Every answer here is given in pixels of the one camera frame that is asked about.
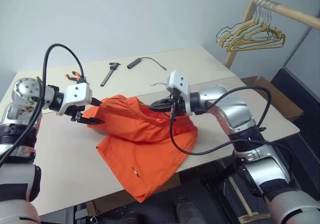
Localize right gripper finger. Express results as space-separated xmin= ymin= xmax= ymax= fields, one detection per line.
xmin=149 ymin=97 xmax=173 ymax=109
xmin=149 ymin=106 xmax=173 ymax=113

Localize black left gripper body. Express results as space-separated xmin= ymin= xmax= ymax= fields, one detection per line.
xmin=67 ymin=105 xmax=86 ymax=122

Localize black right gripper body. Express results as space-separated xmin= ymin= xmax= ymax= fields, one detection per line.
xmin=169 ymin=89 xmax=188 ymax=118

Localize orange shorts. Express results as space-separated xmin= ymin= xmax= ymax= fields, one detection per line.
xmin=82 ymin=94 xmax=200 ymax=205

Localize grey caliper tool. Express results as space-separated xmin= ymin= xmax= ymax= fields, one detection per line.
xmin=100 ymin=62 xmax=123 ymax=87

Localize black flat panel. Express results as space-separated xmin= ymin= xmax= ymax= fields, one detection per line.
xmin=269 ymin=67 xmax=320 ymax=165

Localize wooden clothes rack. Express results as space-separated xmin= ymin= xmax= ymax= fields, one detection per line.
xmin=224 ymin=0 xmax=320 ymax=70

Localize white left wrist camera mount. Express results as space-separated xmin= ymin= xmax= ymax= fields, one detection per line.
xmin=55 ymin=82 xmax=94 ymax=116

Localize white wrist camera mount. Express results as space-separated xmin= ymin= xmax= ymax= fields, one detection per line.
xmin=55 ymin=82 xmax=94 ymax=116
xmin=165 ymin=70 xmax=195 ymax=115

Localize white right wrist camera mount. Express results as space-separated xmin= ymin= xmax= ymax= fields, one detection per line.
xmin=165 ymin=70 xmax=195 ymax=115

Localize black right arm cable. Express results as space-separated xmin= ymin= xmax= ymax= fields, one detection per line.
xmin=169 ymin=85 xmax=274 ymax=156

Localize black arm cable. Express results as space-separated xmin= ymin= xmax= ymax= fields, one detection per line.
xmin=169 ymin=85 xmax=274 ymax=156
xmin=0 ymin=43 xmax=87 ymax=165

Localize orange handled pliers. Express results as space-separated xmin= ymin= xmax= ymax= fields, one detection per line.
xmin=65 ymin=70 xmax=87 ymax=84

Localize black cylinder with cable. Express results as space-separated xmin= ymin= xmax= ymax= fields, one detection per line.
xmin=126 ymin=56 xmax=168 ymax=72

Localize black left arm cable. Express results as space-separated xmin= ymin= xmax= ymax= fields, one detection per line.
xmin=0 ymin=43 xmax=87 ymax=165

